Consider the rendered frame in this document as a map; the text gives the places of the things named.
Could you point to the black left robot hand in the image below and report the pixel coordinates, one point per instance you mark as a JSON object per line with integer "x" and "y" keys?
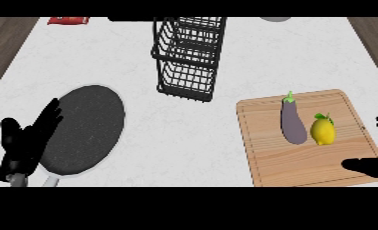
{"x": 23, "y": 142}

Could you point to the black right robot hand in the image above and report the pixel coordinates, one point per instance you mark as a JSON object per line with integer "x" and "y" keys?
{"x": 363, "y": 166}

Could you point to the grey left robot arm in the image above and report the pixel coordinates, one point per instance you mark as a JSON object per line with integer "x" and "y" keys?
{"x": 17, "y": 180}

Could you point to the yellow lemon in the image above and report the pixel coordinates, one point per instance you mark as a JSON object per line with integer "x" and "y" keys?
{"x": 322, "y": 131}

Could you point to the wooden cutting board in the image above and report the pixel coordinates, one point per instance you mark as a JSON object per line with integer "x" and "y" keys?
{"x": 302, "y": 140}

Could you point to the dark grey frying pan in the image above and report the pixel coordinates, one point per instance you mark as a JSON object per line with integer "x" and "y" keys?
{"x": 82, "y": 130}

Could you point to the purple eggplant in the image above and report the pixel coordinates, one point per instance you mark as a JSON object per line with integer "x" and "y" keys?
{"x": 292, "y": 124}

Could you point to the red packet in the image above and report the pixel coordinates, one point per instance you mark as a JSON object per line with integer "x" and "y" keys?
{"x": 68, "y": 20}

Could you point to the grey round object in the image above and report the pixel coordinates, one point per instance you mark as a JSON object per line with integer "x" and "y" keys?
{"x": 274, "y": 18}

